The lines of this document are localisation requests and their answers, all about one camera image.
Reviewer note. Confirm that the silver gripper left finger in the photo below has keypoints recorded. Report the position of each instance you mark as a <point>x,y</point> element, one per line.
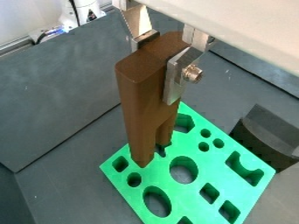
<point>141,27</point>

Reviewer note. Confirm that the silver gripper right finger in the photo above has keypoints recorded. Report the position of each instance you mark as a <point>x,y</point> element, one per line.
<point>182,69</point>

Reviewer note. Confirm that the brown square-circle peg object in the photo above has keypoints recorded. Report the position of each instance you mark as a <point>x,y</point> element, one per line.
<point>150,118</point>

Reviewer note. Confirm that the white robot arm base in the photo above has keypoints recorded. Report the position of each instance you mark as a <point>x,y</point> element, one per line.
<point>78,12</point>

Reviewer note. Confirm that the black curved block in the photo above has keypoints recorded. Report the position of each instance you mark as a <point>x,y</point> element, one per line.
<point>270,137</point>

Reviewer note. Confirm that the green shape-sorting board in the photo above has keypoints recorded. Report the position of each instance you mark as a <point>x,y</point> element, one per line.
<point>204,181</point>

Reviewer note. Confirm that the aluminium rail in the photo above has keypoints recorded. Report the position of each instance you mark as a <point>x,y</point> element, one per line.
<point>15,45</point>

